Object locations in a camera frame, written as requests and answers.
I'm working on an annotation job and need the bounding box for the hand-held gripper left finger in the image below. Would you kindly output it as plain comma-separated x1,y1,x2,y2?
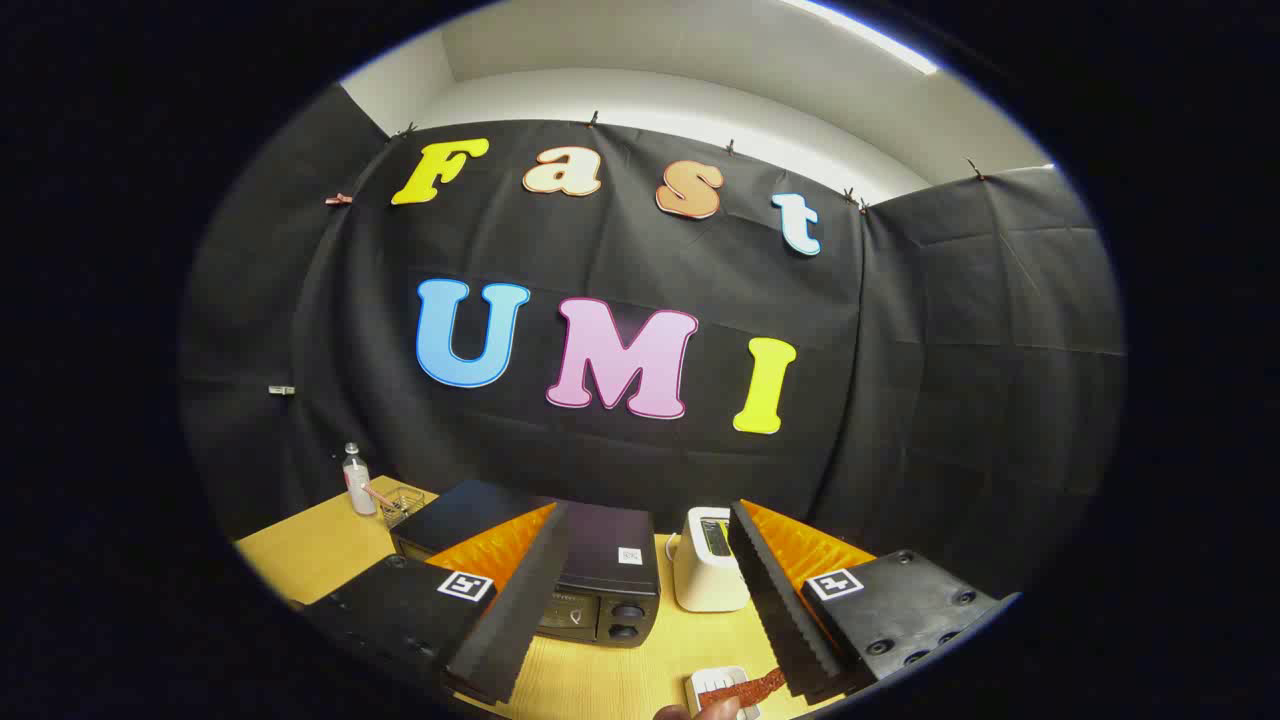
305,500,573,706

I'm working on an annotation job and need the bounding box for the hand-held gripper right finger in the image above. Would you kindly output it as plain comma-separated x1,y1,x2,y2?
727,498,1001,706

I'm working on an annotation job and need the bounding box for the reddish-brown bacon strip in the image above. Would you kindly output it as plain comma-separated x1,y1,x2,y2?
697,668,788,709

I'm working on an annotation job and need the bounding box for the black toaster oven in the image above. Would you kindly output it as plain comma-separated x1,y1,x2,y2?
390,480,663,649

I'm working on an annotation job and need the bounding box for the white pop-up toaster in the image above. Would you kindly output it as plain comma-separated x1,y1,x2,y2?
666,506,752,613

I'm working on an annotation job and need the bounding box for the small white dish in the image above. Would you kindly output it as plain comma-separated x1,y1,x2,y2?
686,666,761,720

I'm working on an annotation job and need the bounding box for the small clear glass container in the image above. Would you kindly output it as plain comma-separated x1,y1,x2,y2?
380,487,427,529

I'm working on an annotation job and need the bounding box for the clear plastic bottle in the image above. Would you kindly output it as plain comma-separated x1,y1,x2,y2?
342,442,378,517

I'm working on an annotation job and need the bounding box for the black backdrop cloth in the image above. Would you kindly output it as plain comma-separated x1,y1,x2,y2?
180,82,1129,601

